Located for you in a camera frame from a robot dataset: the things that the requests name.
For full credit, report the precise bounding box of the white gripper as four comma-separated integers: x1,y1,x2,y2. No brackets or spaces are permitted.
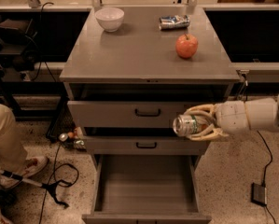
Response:
185,101,249,141

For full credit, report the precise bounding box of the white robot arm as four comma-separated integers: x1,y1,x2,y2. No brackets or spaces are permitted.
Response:
182,94,279,141

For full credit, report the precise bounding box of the grey drawer cabinet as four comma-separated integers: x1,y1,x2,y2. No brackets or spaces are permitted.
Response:
59,5,241,161

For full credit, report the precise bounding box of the silver blue crushed can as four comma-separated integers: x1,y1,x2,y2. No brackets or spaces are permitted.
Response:
159,15,190,30

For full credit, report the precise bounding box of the grey bottom drawer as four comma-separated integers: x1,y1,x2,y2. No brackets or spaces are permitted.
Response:
82,155,211,224

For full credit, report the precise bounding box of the grey drawer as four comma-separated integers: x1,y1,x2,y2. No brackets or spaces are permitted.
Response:
82,155,211,224
82,127,209,155
68,83,228,129

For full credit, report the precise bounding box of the grey middle drawer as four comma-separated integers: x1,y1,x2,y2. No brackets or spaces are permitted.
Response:
82,127,209,155

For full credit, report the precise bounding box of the grey top drawer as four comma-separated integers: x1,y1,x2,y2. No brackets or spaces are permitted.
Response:
68,83,228,129

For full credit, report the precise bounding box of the red apple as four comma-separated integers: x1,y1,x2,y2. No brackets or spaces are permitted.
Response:
175,34,198,59

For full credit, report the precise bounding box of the black power adapter box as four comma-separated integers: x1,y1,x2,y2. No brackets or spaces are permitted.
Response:
251,183,267,206

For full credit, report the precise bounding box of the pile of items on floor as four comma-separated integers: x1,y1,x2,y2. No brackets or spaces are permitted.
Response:
58,129,86,151

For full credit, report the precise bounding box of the white ceramic bowl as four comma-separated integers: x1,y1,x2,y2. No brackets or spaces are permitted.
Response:
94,7,124,32

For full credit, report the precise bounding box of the grabber reacher tool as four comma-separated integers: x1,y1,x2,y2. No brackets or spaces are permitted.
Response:
0,169,69,208

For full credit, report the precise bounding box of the white orange sneaker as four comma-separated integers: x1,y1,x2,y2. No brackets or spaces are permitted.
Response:
0,156,49,189

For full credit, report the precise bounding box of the beige trouser leg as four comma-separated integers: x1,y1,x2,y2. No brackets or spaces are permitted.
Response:
0,105,27,175

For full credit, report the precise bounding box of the black equipment on left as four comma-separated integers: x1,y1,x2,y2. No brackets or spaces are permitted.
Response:
0,15,39,72

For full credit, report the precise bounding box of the black cable right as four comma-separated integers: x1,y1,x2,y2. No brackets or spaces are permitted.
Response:
257,130,278,224

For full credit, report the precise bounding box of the black floor cable left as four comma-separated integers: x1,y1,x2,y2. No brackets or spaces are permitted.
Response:
37,142,80,224

